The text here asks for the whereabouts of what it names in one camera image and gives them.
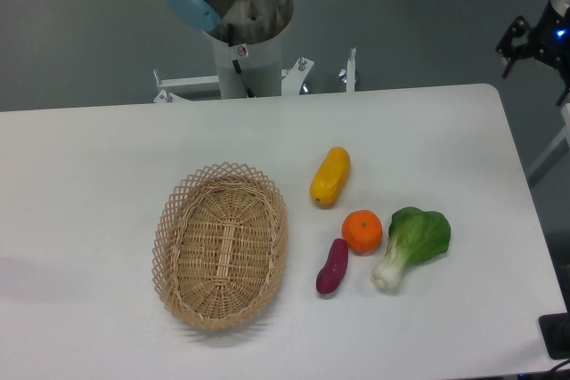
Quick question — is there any purple sweet potato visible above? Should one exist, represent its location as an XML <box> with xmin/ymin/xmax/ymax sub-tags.
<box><xmin>315</xmin><ymin>239</ymin><xmax>348</xmax><ymax>295</ymax></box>

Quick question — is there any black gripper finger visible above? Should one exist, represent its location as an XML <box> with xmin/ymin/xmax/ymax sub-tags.
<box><xmin>501</xmin><ymin>48</ymin><xmax>534</xmax><ymax>78</ymax></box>
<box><xmin>495</xmin><ymin>15</ymin><xmax>530</xmax><ymax>53</ymax></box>

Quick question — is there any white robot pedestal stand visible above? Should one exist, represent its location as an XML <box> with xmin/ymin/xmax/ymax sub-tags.
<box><xmin>151</xmin><ymin>32</ymin><xmax>359</xmax><ymax>103</ymax></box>

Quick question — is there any white table leg frame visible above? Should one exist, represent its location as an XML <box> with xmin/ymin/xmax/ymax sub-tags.
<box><xmin>525</xmin><ymin>103</ymin><xmax>569</xmax><ymax>188</ymax></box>

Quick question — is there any oval wicker basket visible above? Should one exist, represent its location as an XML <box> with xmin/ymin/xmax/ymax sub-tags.
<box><xmin>151</xmin><ymin>162</ymin><xmax>289</xmax><ymax>330</ymax></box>

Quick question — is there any green bok choy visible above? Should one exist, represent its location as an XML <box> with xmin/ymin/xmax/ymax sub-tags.
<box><xmin>371</xmin><ymin>206</ymin><xmax>452</xmax><ymax>290</ymax></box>

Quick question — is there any orange tangerine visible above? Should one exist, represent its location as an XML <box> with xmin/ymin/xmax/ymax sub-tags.
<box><xmin>341</xmin><ymin>210</ymin><xmax>383</xmax><ymax>255</ymax></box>

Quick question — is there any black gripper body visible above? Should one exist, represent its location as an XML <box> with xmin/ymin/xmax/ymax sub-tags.
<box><xmin>525</xmin><ymin>4</ymin><xmax>569</xmax><ymax>69</ymax></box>

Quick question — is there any black device at table corner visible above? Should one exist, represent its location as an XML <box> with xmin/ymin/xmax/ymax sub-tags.
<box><xmin>538</xmin><ymin>312</ymin><xmax>569</xmax><ymax>360</ymax></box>

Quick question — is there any black pedestal cable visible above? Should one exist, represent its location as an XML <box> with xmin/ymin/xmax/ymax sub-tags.
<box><xmin>225</xmin><ymin>22</ymin><xmax>257</xmax><ymax>99</ymax></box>

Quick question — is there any yellow mango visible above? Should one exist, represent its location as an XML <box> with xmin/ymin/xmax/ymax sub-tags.
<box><xmin>309</xmin><ymin>146</ymin><xmax>351</xmax><ymax>207</ymax></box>

